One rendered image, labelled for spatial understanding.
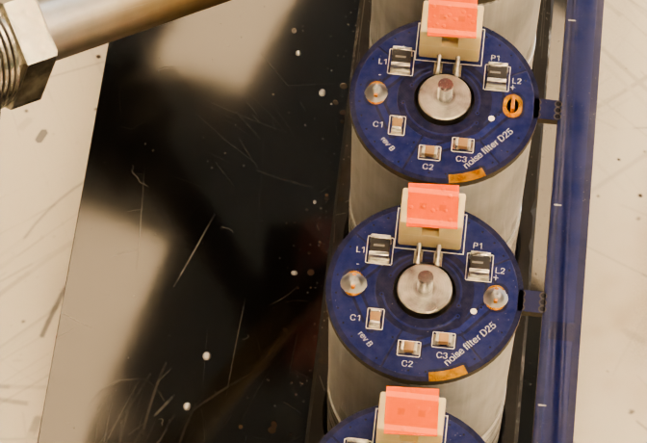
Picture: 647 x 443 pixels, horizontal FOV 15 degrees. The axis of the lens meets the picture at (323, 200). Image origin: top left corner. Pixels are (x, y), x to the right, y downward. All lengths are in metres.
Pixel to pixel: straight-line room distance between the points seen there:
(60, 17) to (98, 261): 0.08
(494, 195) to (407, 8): 0.03
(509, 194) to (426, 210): 0.03
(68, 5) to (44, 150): 0.09
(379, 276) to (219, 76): 0.08
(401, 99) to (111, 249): 0.07
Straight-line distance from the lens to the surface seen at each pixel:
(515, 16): 0.34
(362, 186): 0.33
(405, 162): 0.32
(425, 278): 0.31
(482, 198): 0.33
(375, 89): 0.32
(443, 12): 0.32
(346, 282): 0.31
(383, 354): 0.31
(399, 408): 0.30
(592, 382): 0.38
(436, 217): 0.31
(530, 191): 0.36
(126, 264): 0.37
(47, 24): 0.30
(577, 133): 0.32
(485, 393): 0.32
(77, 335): 0.37
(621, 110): 0.40
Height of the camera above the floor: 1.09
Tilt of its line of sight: 62 degrees down
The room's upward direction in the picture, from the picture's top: straight up
